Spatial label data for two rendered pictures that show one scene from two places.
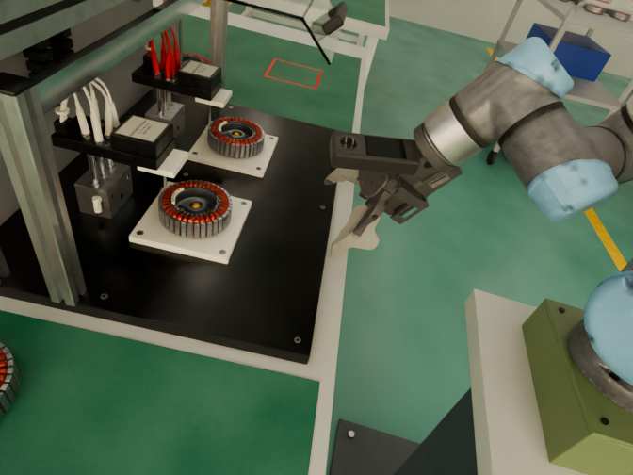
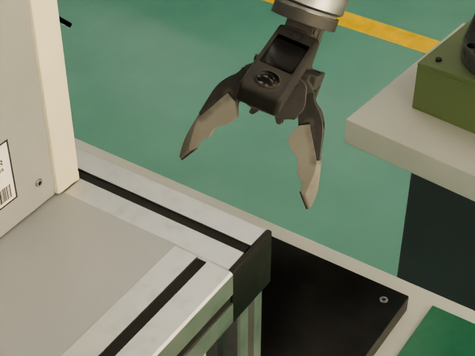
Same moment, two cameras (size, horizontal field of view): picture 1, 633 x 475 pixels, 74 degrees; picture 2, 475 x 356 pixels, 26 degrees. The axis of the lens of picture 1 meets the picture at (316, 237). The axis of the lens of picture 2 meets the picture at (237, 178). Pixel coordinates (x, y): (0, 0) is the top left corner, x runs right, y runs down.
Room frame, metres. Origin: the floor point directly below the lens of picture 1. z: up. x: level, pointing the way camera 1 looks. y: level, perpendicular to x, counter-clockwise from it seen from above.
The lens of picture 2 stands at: (0.01, 0.69, 1.55)
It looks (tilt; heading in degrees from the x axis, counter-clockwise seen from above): 39 degrees down; 306
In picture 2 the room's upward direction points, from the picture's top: straight up
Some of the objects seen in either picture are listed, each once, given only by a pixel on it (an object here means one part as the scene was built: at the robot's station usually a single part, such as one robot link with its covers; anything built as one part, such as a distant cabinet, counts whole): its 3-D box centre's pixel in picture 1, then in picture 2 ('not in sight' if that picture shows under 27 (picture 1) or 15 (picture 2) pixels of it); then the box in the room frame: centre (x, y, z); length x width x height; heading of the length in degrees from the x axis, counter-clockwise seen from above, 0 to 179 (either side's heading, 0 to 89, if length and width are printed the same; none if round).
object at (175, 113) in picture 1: (166, 121); not in sight; (0.74, 0.35, 0.80); 0.07 x 0.05 x 0.06; 3
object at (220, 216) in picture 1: (196, 207); not in sight; (0.50, 0.20, 0.80); 0.11 x 0.11 x 0.04
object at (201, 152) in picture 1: (235, 147); not in sight; (0.74, 0.21, 0.78); 0.15 x 0.15 x 0.01; 3
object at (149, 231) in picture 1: (195, 220); not in sight; (0.50, 0.20, 0.78); 0.15 x 0.15 x 0.01; 3
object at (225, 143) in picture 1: (235, 137); not in sight; (0.74, 0.21, 0.80); 0.11 x 0.11 x 0.04
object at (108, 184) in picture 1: (105, 188); not in sight; (0.50, 0.34, 0.80); 0.07 x 0.05 x 0.06; 3
